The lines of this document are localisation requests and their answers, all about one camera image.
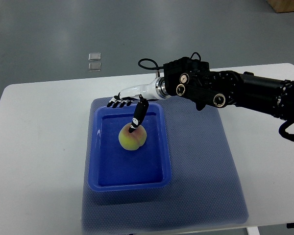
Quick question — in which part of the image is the wooden box corner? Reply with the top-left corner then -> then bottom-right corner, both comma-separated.
267,0 -> 294,13

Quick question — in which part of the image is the metal floor plate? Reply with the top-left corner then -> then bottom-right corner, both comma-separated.
88,62 -> 101,72
88,52 -> 101,61

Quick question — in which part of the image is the white table leg bracket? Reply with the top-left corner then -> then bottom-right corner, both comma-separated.
246,227 -> 260,235

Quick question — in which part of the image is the black cable loop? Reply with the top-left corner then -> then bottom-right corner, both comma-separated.
138,58 -> 165,77

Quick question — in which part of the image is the blue plastic tray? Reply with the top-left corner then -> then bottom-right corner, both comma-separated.
88,103 -> 172,192

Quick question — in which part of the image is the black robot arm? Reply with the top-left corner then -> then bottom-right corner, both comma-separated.
163,57 -> 294,142

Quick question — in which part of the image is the yellow red peach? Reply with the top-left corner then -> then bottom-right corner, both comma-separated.
118,123 -> 147,151

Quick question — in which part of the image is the upper metal floor plate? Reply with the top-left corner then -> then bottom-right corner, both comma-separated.
88,52 -> 101,61

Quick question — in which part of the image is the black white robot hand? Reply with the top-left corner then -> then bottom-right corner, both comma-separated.
107,77 -> 170,133

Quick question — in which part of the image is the blue grey textured mat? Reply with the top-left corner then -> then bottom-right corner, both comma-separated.
81,97 -> 248,235

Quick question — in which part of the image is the lower metal floor plate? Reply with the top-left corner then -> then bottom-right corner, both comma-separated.
88,62 -> 101,72

